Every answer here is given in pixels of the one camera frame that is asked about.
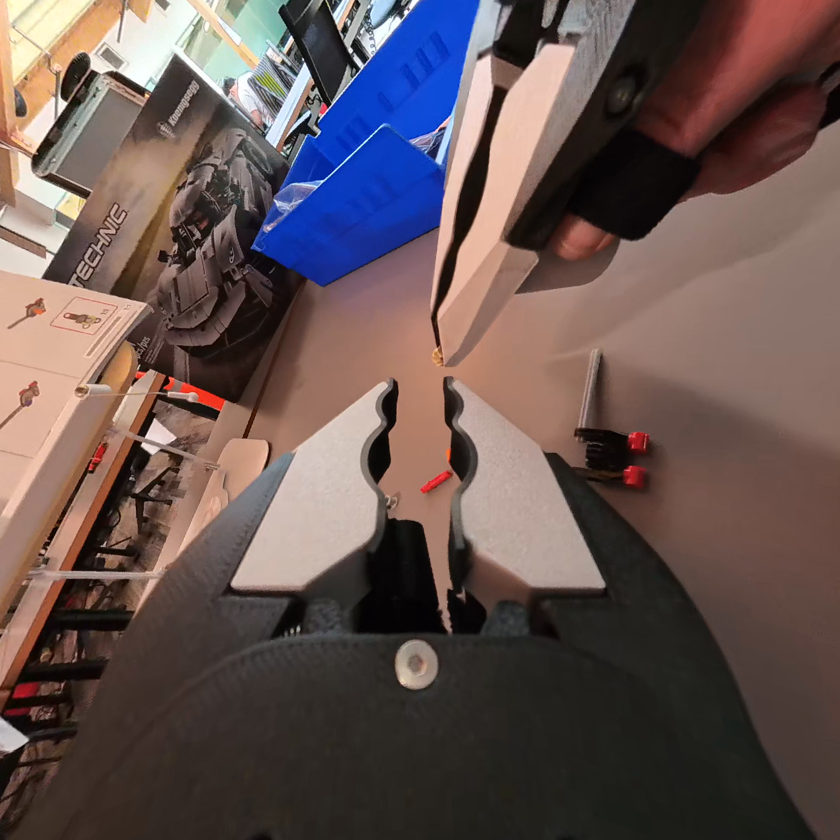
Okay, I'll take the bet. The person's right hand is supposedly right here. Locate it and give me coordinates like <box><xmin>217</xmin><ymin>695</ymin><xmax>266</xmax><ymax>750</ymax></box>
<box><xmin>548</xmin><ymin>0</ymin><xmax>840</xmax><ymax>261</ymax></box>

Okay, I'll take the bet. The lego instruction booklet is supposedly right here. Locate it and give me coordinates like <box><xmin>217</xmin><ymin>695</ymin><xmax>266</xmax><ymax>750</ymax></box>
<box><xmin>0</xmin><ymin>272</ymin><xmax>153</xmax><ymax>595</ymax></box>

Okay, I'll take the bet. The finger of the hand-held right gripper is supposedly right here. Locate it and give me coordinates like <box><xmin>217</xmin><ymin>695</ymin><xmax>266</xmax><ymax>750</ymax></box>
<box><xmin>438</xmin><ymin>42</ymin><xmax>580</xmax><ymax>367</ymax></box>
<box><xmin>429</xmin><ymin>54</ymin><xmax>508</xmax><ymax>343</ymax></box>

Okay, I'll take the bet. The wooden table with black legs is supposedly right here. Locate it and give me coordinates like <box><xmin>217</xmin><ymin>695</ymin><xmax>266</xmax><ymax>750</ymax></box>
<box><xmin>0</xmin><ymin>371</ymin><xmax>169</xmax><ymax>698</ymax></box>

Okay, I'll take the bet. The red and black handheld tool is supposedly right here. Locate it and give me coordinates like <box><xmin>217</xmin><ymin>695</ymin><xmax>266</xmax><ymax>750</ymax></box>
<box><xmin>164</xmin><ymin>377</ymin><xmax>221</xmax><ymax>412</ymax></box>

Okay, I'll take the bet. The long grey lego axle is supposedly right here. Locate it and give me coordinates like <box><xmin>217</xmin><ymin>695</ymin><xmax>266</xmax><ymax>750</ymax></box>
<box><xmin>579</xmin><ymin>349</ymin><xmax>603</xmax><ymax>429</ymax></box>

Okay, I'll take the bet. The black mesh office chair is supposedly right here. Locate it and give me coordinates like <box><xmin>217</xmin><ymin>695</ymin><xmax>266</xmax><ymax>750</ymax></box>
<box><xmin>279</xmin><ymin>0</ymin><xmax>363</xmax><ymax>106</ymax></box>

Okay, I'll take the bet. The dark monitor on stand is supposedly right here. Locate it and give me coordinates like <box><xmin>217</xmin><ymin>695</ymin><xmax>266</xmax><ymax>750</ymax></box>
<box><xmin>29</xmin><ymin>69</ymin><xmax>149</xmax><ymax>198</ymax></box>

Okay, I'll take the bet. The blue plastic bin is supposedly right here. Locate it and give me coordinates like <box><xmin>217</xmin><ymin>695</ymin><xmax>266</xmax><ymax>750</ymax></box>
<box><xmin>251</xmin><ymin>0</ymin><xmax>483</xmax><ymax>287</ymax></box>

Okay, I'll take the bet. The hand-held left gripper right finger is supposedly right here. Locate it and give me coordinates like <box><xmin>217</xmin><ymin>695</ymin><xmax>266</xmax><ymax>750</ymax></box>
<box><xmin>443</xmin><ymin>377</ymin><xmax>608</xmax><ymax>614</ymax></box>

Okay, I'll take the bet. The black lego gear assembly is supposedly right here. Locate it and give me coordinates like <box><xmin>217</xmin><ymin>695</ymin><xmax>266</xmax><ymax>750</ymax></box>
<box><xmin>574</xmin><ymin>427</ymin><xmax>652</xmax><ymax>492</ymax></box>

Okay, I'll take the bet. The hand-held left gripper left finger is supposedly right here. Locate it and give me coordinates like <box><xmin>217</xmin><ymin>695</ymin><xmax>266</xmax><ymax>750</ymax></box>
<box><xmin>230</xmin><ymin>378</ymin><xmax>400</xmax><ymax>606</ymax></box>

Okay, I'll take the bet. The black lego set box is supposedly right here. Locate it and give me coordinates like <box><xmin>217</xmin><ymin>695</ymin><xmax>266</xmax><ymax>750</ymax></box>
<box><xmin>42</xmin><ymin>52</ymin><xmax>307</xmax><ymax>403</ymax></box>

